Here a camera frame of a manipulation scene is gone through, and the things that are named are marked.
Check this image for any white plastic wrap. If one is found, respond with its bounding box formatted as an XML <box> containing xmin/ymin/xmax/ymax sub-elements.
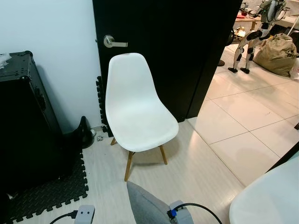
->
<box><xmin>0</xmin><ymin>53</ymin><xmax>11</xmax><ymax>66</ymax></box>

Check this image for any grey pillow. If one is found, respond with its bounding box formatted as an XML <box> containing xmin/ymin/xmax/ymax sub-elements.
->
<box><xmin>127</xmin><ymin>181</ymin><xmax>174</xmax><ymax>224</ymax></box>

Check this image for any white black humanoid robot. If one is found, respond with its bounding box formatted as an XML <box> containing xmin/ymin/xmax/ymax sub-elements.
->
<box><xmin>228</xmin><ymin>0</ymin><xmax>286</xmax><ymax>74</ymax></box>

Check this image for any brown paper bag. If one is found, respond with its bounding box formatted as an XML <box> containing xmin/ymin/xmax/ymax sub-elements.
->
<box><xmin>254</xmin><ymin>34</ymin><xmax>299</xmax><ymax>77</ymax></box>

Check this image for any silver door lever handle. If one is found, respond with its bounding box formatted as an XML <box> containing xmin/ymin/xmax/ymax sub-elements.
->
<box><xmin>103</xmin><ymin>35</ymin><xmax>128</xmax><ymax>49</ymax></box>

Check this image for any black equipment case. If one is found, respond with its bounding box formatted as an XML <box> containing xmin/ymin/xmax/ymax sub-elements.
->
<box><xmin>0</xmin><ymin>50</ymin><xmax>80</xmax><ymax>196</ymax></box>

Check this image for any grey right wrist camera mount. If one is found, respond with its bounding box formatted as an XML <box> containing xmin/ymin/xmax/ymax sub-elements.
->
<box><xmin>168</xmin><ymin>201</ymin><xmax>194</xmax><ymax>224</ymax></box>

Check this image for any black glossy plastic object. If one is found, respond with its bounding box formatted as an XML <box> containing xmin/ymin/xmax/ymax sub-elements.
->
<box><xmin>77</xmin><ymin>116</ymin><xmax>96</xmax><ymax>149</ymax></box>

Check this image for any black door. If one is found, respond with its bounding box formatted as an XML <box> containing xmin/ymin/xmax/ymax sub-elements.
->
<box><xmin>92</xmin><ymin>0</ymin><xmax>244</xmax><ymax>137</ymax></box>

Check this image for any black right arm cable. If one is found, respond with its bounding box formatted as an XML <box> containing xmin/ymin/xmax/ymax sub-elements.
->
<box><xmin>173</xmin><ymin>203</ymin><xmax>224</xmax><ymax>224</ymax></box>

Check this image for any dark bed frame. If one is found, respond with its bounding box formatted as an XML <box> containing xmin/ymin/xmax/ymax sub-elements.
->
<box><xmin>269</xmin><ymin>142</ymin><xmax>299</xmax><ymax>171</ymax></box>

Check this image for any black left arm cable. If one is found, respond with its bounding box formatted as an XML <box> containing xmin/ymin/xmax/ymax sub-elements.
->
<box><xmin>49</xmin><ymin>211</ymin><xmax>78</xmax><ymax>224</ymax></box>

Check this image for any black foam mat tile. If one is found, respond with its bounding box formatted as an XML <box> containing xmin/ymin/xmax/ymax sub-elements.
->
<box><xmin>96</xmin><ymin>76</ymin><xmax>112</xmax><ymax>137</ymax></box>

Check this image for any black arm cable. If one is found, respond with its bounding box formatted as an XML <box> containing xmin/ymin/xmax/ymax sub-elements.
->
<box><xmin>49</xmin><ymin>211</ymin><xmax>78</xmax><ymax>224</ymax></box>
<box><xmin>173</xmin><ymin>203</ymin><xmax>224</xmax><ymax>224</ymax></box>

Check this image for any black foam floor mat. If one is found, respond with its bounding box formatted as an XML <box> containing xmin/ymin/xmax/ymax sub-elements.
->
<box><xmin>7</xmin><ymin>149</ymin><xmax>89</xmax><ymax>224</ymax></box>

